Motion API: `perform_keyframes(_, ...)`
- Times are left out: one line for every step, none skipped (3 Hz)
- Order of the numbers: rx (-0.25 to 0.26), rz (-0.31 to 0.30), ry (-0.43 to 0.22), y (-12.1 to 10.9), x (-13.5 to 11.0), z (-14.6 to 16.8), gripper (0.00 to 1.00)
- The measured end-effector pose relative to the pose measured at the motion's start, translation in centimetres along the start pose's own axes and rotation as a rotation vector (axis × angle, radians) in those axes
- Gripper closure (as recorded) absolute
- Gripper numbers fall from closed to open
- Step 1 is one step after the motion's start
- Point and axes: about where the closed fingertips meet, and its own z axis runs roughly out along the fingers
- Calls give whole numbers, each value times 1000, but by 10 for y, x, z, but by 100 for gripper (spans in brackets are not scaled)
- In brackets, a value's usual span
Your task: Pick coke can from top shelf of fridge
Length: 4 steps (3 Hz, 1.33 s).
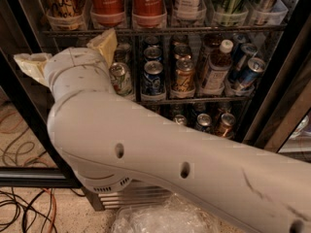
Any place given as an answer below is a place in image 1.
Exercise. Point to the green white soda can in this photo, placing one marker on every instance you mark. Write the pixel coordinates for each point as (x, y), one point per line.
(121, 78)

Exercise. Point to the blue energy can behind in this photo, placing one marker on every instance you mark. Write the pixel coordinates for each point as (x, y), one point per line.
(240, 59)

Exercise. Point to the clear plastic bag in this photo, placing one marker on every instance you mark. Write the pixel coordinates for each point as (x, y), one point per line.
(174, 215)

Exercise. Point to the red coke can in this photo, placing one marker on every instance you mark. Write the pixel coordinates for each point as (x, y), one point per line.
(108, 12)
(148, 12)

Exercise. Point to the blue energy can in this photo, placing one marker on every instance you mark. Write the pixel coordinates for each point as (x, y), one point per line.
(254, 69)
(240, 59)

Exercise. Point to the blue pepsi can middle shelf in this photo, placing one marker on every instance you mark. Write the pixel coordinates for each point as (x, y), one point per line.
(153, 80)

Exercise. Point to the open glass fridge door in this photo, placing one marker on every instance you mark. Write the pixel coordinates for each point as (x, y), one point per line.
(27, 155)

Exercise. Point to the orange LaCroix can middle shelf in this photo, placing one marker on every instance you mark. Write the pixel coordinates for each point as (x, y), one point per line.
(183, 75)

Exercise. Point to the white capped tea bottle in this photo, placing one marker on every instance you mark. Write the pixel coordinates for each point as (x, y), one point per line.
(218, 63)

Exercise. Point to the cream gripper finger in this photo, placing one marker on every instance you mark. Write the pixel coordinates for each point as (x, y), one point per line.
(105, 44)
(33, 65)

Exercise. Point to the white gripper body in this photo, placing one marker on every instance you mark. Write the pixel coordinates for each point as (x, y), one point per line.
(74, 61)

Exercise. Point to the blue can bottom shelf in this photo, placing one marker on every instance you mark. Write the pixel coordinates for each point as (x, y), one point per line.
(203, 123)

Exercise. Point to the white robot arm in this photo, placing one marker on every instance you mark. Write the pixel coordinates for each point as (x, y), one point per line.
(108, 140)

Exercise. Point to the blue energy can front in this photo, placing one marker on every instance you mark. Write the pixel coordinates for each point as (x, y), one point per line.
(254, 69)

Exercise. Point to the green striped can top shelf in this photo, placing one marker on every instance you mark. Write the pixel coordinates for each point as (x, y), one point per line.
(229, 12)

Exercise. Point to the orange can bottom shelf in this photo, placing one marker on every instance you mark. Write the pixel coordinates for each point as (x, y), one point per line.
(224, 127)

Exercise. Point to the white labelled bottle top shelf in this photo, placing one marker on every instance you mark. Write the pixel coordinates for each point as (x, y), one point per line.
(187, 9)

